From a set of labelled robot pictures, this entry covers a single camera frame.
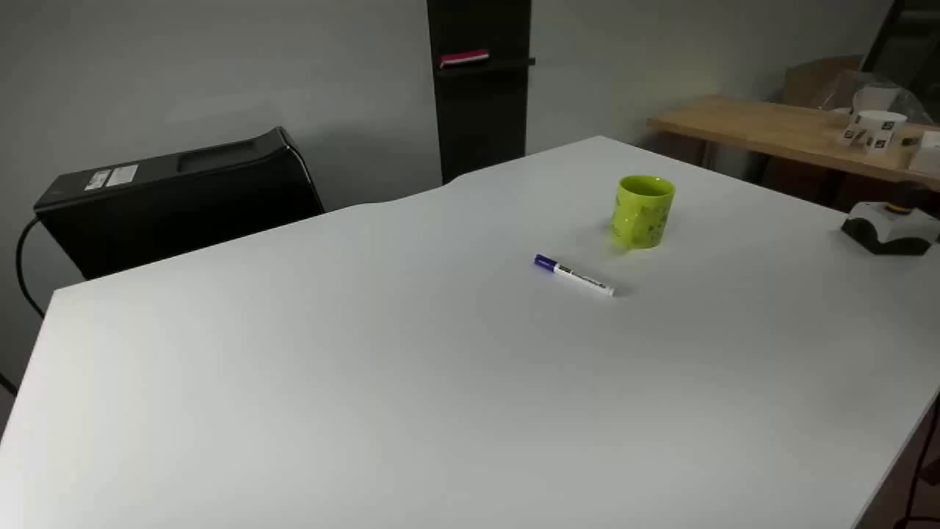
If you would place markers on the white marker with blue cap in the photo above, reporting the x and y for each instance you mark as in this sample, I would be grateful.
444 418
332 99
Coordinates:
577 277

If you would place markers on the black tall shelf unit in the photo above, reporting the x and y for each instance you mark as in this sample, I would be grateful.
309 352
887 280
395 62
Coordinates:
479 108

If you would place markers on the green mug with print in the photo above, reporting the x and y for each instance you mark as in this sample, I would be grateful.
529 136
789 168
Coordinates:
642 220

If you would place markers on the pink book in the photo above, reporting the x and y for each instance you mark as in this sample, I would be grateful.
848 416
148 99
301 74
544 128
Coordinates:
461 56

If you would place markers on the black computer tower case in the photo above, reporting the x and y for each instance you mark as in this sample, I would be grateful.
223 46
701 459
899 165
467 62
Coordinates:
178 200

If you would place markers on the wooden side table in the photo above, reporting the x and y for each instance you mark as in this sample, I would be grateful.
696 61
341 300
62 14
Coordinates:
773 134

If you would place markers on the brown cardboard box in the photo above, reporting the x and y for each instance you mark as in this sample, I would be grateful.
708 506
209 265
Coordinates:
820 80

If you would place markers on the black white emergency stop button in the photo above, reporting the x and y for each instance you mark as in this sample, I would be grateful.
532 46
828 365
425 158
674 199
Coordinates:
887 228

